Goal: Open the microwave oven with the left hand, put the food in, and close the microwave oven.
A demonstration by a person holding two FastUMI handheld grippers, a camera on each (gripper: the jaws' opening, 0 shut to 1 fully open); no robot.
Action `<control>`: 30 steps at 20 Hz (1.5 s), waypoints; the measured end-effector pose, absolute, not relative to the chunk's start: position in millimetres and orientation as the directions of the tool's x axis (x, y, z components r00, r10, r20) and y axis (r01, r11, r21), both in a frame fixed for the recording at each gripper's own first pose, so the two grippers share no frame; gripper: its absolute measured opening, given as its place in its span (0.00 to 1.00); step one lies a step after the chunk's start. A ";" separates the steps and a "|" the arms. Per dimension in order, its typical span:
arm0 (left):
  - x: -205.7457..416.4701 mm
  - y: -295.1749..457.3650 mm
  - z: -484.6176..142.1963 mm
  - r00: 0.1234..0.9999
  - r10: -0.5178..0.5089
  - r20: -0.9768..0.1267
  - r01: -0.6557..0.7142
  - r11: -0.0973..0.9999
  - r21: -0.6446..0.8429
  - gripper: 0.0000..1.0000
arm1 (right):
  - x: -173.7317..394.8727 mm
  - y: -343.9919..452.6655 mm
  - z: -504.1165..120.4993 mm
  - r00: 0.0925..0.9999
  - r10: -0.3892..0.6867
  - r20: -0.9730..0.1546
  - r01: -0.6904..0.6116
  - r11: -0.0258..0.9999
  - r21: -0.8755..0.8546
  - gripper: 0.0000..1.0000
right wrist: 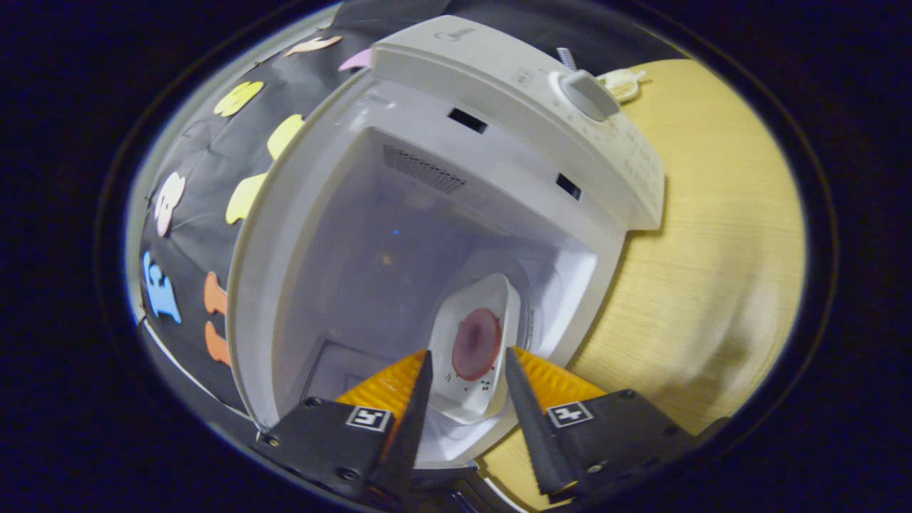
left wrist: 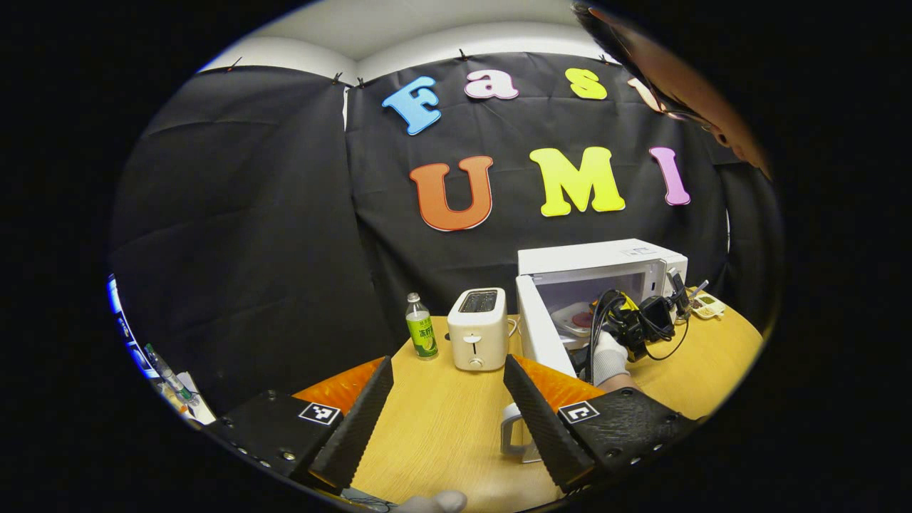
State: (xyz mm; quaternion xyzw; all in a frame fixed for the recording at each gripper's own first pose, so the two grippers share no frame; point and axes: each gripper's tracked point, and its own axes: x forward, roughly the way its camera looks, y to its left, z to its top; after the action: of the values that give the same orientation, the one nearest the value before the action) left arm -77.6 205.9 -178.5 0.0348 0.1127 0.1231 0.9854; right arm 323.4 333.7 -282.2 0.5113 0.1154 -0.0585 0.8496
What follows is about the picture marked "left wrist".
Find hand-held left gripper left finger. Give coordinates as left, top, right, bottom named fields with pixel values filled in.
left=205, top=355, right=395, bottom=497

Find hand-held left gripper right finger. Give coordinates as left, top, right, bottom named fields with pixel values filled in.
left=502, top=354, right=704, bottom=494

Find white microwave oven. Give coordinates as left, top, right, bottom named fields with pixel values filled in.
left=516, top=238, right=690, bottom=379

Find white food plate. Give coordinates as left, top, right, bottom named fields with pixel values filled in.
left=551, top=302, right=608, bottom=341

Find white mug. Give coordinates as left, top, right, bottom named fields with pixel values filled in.
left=500, top=402, right=544, bottom=465

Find white divided bean dish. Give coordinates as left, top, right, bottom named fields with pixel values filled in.
left=691, top=291, right=727, bottom=320

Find green label drink bottle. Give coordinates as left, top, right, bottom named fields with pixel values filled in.
left=405, top=292, right=440, bottom=361

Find white toaster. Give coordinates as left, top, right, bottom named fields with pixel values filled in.
left=447, top=287, right=509, bottom=373

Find white paper sheet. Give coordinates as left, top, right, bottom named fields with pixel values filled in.
left=171, top=370, right=217, bottom=427

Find clear plastic tube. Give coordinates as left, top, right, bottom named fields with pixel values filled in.
left=142, top=343, right=195, bottom=406

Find person's glasses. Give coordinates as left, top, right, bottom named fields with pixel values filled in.
left=641, top=89, right=717, bottom=133

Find black backdrop cloth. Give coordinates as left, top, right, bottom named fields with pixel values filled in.
left=108, top=51, right=784, bottom=415

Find blue white panel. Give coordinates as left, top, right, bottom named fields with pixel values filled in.
left=107, top=274, right=162, bottom=383

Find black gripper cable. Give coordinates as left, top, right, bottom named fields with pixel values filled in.
left=587, top=288, right=691, bottom=379

